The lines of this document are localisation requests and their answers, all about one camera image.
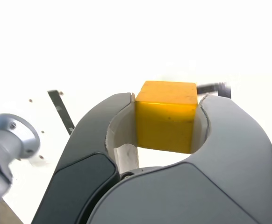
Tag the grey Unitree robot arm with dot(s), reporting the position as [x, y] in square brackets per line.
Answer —
[7, 142]

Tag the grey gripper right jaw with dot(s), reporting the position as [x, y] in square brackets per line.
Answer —
[196, 193]

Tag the yellow wooden cube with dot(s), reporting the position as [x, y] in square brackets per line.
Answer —
[166, 126]

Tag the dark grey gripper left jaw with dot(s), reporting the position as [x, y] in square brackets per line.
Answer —
[80, 168]

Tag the black tape square outline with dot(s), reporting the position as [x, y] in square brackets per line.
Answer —
[210, 89]

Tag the black tape strip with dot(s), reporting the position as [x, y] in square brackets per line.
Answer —
[61, 110]

